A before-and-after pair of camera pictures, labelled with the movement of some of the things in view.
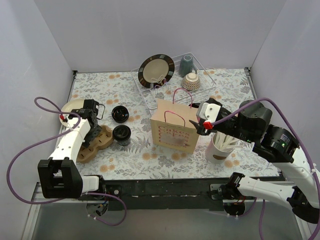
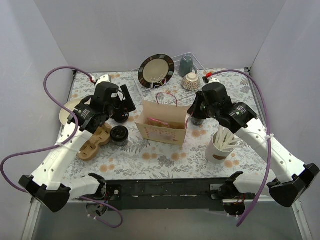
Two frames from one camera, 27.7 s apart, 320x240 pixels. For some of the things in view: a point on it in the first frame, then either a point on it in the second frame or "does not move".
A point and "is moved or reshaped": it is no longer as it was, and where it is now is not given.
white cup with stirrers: [219, 146] does not move
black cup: [120, 114] does not move
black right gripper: [200, 120] → [195, 110]
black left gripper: [93, 133] → [124, 107]
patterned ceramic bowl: [191, 82] does not move
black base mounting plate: [158, 195] does not move
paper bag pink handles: [171, 125] is moved or reshaped
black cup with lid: [121, 132] does not move
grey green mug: [186, 65] does not move
